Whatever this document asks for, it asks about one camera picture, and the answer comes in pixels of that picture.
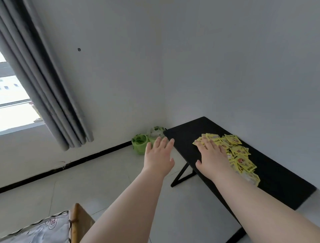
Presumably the person's left hand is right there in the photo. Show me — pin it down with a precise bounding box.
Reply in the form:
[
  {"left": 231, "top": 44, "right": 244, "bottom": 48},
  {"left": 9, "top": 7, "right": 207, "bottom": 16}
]
[{"left": 143, "top": 137, "right": 175, "bottom": 180}]

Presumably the person's right hand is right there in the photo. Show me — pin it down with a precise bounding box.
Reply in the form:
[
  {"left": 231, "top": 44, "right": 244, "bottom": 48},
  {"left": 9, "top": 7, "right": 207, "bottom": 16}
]
[{"left": 195, "top": 138, "right": 232, "bottom": 182}]

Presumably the person's left forearm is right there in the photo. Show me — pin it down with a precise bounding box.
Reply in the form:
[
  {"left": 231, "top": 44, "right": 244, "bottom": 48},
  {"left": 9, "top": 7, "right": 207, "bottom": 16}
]
[{"left": 79, "top": 168, "right": 165, "bottom": 243}]

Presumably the person's right forearm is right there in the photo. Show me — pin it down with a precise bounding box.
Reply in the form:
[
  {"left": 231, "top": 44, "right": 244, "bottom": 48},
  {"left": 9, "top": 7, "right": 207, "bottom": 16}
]
[{"left": 207, "top": 171, "right": 320, "bottom": 243}]

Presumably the green plastic bag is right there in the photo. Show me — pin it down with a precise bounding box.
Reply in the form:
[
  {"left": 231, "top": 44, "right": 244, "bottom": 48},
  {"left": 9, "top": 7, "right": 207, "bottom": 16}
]
[{"left": 131, "top": 134, "right": 152, "bottom": 155}]

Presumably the white plastic bag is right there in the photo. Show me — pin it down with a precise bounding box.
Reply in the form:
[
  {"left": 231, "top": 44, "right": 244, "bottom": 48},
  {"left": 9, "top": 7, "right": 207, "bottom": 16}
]
[{"left": 148, "top": 126, "right": 167, "bottom": 145}]

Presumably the black metal table leg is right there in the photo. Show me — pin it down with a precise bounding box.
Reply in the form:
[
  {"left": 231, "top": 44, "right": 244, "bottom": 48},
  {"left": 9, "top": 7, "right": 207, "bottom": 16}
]
[
  {"left": 224, "top": 226, "right": 247, "bottom": 243},
  {"left": 170, "top": 161, "right": 198, "bottom": 188}
]

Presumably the pile of yellow packets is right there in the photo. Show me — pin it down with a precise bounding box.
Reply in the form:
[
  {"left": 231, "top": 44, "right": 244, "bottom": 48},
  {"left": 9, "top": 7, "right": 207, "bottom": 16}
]
[{"left": 192, "top": 133, "right": 261, "bottom": 187}]

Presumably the black baseboard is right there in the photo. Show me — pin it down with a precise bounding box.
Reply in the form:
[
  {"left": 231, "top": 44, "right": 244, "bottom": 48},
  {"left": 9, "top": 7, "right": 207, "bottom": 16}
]
[{"left": 0, "top": 141, "right": 133, "bottom": 194}]

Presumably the grey curtain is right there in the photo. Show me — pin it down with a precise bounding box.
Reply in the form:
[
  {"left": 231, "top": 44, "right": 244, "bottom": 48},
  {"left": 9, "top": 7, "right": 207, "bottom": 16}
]
[{"left": 0, "top": 0, "right": 94, "bottom": 152}]

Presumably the grey patterned cushion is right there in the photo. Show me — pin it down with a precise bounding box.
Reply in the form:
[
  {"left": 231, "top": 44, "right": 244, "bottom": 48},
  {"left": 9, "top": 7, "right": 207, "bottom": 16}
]
[{"left": 0, "top": 211, "right": 72, "bottom": 243}]

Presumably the window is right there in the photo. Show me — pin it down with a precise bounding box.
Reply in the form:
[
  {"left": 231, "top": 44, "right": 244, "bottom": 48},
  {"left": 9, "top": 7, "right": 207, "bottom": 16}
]
[{"left": 0, "top": 51, "right": 47, "bottom": 136}]

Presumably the wooden chair frame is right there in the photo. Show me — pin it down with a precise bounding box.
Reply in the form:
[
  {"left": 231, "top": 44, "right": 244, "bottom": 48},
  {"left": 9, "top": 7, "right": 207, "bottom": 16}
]
[{"left": 68, "top": 203, "right": 96, "bottom": 243}]

